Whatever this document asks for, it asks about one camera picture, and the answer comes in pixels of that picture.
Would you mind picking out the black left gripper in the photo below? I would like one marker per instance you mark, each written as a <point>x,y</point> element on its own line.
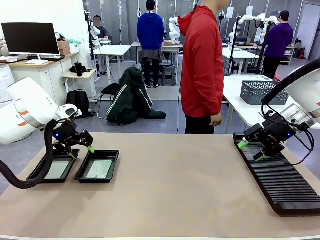
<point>66,137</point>

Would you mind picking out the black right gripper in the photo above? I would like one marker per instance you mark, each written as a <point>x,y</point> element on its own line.
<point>277,135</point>

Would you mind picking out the black ESD tray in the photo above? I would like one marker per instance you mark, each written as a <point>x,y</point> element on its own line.
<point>72,165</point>
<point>113,165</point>

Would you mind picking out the green circuit board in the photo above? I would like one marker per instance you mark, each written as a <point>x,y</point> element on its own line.
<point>97,169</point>
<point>58,170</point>

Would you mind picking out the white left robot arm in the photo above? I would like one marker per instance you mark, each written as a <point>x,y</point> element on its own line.
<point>32,102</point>

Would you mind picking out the red sleeved right forearm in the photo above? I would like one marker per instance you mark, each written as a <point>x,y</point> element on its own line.
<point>216,100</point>

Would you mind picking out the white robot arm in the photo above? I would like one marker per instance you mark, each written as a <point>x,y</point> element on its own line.
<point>247,18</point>
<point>174,27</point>
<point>271,20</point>

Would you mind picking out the person's right hand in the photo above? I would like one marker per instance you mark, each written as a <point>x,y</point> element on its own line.
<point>216,120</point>

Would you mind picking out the black backpack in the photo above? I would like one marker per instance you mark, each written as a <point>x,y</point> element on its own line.
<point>78,100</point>

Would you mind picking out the black slotted board rack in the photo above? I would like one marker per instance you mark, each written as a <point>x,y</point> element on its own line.
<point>282,185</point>

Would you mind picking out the grey mesh basket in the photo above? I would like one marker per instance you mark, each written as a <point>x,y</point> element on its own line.
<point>255,92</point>

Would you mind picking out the white side table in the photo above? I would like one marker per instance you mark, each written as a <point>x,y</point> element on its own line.
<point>235,92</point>

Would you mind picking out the black chair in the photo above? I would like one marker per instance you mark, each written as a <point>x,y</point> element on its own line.
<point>108,90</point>

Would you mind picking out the clear plastic tray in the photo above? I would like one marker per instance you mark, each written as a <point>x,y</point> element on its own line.
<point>250,77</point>

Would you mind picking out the dark green jacket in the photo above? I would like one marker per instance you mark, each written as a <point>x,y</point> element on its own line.
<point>131,100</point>

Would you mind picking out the pink cloth bundle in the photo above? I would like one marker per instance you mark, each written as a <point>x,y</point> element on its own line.
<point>277,76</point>

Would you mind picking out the small wood top table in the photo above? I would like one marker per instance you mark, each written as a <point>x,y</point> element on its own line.
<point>80,75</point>

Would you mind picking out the black tumbler cup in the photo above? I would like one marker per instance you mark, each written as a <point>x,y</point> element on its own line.
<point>78,68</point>

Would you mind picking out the white cabinet wood top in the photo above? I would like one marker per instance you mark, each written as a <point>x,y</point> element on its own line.
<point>37,80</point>

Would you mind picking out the white work desk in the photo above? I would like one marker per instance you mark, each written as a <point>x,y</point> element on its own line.
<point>237,53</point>

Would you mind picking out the black keyboard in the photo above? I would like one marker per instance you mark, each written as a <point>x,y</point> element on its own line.
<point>50,58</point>

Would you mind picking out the light wood shelf unit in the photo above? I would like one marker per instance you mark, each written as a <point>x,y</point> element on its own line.
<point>288,53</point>

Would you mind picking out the black tripod stand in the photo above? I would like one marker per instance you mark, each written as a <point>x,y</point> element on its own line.
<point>233,50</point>

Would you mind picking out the person in red jacket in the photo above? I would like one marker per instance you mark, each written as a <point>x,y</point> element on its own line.
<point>202,62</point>

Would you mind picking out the white storage box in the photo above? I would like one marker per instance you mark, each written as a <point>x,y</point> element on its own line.
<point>74,48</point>

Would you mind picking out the white air purifier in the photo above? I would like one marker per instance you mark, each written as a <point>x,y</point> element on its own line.
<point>5,80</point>

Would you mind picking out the cardboard box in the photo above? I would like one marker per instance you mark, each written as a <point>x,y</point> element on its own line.
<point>63,47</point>

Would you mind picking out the white standing desk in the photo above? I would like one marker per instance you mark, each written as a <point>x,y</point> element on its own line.
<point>112,50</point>

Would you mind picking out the person in purple hoodie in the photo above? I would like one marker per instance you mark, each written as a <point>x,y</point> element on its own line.
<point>277,42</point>

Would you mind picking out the grey step stool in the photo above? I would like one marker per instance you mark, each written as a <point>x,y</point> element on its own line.
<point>168,75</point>

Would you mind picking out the black computer monitor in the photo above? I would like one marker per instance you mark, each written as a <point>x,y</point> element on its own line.
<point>30,37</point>

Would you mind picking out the person in blue hoodie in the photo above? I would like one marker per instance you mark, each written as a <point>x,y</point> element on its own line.
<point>150,32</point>

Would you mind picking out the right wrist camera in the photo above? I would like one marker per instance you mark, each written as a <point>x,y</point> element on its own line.
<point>296,115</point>

